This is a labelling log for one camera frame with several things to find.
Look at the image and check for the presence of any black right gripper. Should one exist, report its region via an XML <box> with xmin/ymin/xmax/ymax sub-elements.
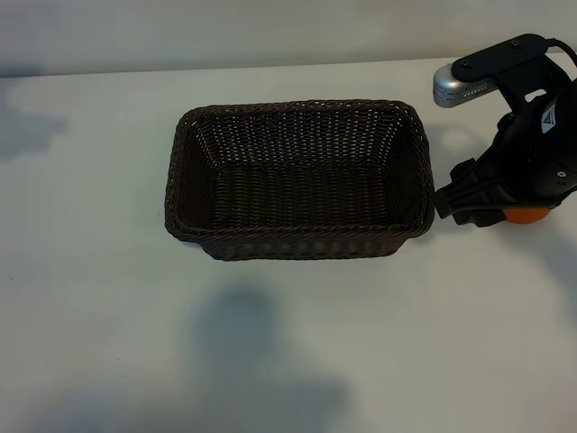
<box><xmin>435</xmin><ymin>89</ymin><xmax>577</xmax><ymax>228</ymax></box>

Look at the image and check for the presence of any orange fruit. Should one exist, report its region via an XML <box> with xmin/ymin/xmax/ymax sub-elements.
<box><xmin>501</xmin><ymin>207</ymin><xmax>553</xmax><ymax>226</ymax></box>

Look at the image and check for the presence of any dark brown wicker basket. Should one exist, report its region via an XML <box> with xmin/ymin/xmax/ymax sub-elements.
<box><xmin>164</xmin><ymin>98</ymin><xmax>437</xmax><ymax>262</ymax></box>

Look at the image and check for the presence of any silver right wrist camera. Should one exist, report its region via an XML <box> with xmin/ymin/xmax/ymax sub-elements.
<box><xmin>432</xmin><ymin>65</ymin><xmax>496</xmax><ymax>109</ymax></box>

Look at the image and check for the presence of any black right camera mount bracket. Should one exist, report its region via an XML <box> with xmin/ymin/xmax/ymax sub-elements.
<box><xmin>453</xmin><ymin>33</ymin><xmax>577</xmax><ymax>114</ymax></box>

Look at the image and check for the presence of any thin black right camera cable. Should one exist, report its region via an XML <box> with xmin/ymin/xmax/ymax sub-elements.
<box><xmin>547</xmin><ymin>38</ymin><xmax>577</xmax><ymax>60</ymax></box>

